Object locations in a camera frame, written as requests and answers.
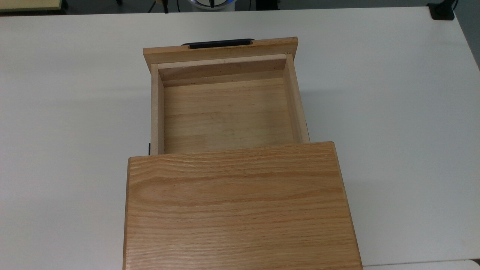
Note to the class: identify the light wooden drawer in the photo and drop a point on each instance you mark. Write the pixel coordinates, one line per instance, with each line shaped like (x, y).
(228, 112)

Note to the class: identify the black table clamp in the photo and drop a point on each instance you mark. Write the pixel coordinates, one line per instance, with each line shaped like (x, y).
(442, 12)

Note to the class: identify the oak wooden cabinet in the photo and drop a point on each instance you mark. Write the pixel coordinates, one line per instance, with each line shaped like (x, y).
(240, 210)

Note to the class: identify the black tripod leg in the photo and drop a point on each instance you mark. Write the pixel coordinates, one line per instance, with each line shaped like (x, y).
(165, 5)

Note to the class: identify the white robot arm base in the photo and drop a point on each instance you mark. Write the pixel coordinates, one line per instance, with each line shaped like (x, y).
(210, 4)

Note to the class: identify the yellow wooden side table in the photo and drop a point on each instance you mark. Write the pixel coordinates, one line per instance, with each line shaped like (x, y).
(26, 4)

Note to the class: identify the black drawer slide rail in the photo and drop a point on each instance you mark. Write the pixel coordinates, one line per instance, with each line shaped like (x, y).
(149, 149)

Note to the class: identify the dark box behind table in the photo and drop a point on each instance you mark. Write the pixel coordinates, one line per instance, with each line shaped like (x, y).
(267, 4)

